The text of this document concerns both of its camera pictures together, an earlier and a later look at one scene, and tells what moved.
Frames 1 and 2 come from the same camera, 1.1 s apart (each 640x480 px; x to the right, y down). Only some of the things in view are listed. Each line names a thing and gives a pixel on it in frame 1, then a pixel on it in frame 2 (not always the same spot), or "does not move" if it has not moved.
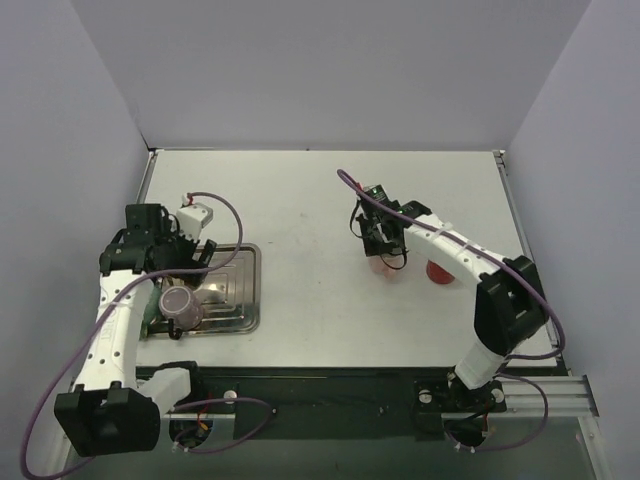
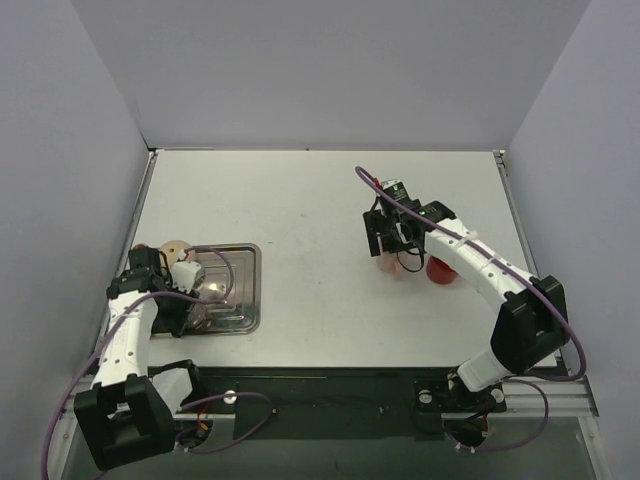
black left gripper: [187, 255] to [176, 314]
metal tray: [232, 295] does not move
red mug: [438, 274] does not move
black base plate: [332, 403] does not move
